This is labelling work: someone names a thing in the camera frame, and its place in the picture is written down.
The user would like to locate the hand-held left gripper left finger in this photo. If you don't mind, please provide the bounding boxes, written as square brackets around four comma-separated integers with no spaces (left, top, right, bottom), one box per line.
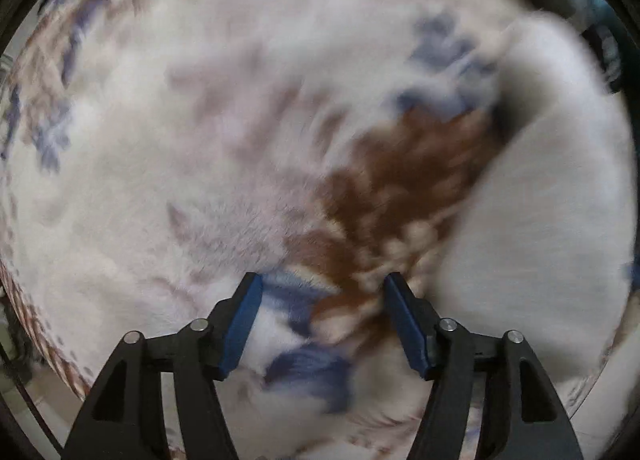
[60,273,264,460]

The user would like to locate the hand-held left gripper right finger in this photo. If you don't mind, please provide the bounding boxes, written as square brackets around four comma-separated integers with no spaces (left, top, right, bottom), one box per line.
[382,273,586,460]

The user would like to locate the white knit sweater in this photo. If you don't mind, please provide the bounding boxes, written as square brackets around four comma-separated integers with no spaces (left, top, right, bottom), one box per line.
[435,10,636,386]

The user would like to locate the floral bed sheet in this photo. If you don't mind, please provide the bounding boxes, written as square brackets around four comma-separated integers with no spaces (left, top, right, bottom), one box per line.
[0,0,636,460]

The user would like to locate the black cable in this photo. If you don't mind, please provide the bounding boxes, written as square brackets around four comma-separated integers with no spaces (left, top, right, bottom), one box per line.
[0,340,63,458]

